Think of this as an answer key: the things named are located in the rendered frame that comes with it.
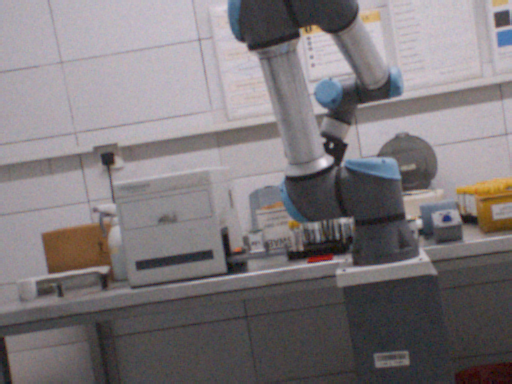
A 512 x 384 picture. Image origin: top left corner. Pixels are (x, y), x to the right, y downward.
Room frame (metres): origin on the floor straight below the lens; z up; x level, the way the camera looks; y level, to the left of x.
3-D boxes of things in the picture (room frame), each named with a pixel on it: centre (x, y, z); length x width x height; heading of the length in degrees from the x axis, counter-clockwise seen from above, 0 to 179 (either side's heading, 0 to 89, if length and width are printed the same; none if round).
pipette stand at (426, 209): (1.86, -0.34, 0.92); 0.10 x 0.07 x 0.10; 80
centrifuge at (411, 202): (2.11, -0.29, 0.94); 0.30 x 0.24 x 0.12; 166
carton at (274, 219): (2.20, 0.07, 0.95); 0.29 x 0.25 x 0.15; 175
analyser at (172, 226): (1.93, 0.39, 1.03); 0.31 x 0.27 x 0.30; 85
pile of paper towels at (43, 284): (2.07, 0.82, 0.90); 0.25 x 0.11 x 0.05; 85
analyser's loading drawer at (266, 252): (1.82, 0.20, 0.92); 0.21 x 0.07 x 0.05; 85
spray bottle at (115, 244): (2.05, 0.64, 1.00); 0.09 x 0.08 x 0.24; 175
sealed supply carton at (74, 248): (2.28, 0.75, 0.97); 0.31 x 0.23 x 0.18; 78
